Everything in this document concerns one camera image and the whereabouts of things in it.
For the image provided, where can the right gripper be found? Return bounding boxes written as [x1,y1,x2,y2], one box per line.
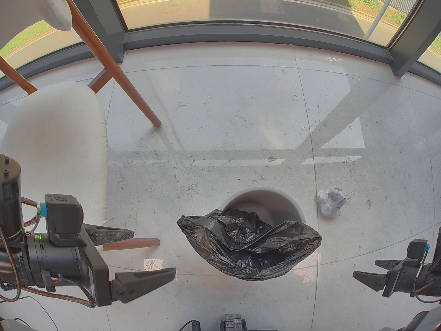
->
[353,258,433,298]

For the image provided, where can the white cushioned wooden chair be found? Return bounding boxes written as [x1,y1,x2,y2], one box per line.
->
[0,0,162,251]

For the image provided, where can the white trash bin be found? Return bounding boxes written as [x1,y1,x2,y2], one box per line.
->
[219,187,307,232]

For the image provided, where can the black plastic bag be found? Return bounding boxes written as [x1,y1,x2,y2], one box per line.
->
[176,208,323,282]

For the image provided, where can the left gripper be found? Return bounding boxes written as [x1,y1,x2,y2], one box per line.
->
[25,223,177,308]

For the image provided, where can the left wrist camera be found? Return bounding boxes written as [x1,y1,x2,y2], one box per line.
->
[44,193,88,248]

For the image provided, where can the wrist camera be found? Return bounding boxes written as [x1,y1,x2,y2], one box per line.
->
[44,193,88,248]
[406,239,430,266]

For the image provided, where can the window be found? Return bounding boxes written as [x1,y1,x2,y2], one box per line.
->
[0,0,441,92]

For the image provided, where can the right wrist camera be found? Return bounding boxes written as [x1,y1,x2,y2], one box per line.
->
[406,239,430,266]

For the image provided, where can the crumpled white paper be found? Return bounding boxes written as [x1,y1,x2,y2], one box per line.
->
[317,185,347,218]

